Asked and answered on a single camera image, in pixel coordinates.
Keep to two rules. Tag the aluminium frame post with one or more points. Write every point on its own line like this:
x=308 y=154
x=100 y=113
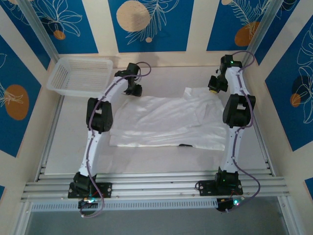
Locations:
x=260 y=31
x=39 y=29

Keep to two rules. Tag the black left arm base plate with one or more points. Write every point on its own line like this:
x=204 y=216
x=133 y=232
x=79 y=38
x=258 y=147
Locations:
x=105 y=189

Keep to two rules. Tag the aluminium frame leg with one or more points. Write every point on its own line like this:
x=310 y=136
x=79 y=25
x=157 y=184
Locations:
x=288 y=215
x=22 y=220

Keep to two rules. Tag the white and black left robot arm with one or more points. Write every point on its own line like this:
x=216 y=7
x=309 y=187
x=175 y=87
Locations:
x=100 y=115

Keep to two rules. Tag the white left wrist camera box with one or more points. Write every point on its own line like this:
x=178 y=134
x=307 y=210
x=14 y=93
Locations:
x=139 y=78

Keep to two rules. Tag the white plastic mesh basket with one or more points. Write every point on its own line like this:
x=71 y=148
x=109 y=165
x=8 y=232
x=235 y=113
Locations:
x=78 y=76

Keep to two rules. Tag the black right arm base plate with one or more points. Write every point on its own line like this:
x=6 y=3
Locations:
x=205 y=187

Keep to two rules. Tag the white t-shirt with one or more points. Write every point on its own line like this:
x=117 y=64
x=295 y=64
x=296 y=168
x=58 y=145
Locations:
x=159 y=117

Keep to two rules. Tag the aluminium table side rail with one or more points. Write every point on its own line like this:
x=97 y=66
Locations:
x=49 y=144
x=263 y=147

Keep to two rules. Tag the aluminium mounting rail frame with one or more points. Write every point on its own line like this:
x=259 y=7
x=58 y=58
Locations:
x=156 y=189

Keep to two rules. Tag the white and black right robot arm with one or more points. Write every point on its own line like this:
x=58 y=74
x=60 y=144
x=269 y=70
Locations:
x=238 y=110

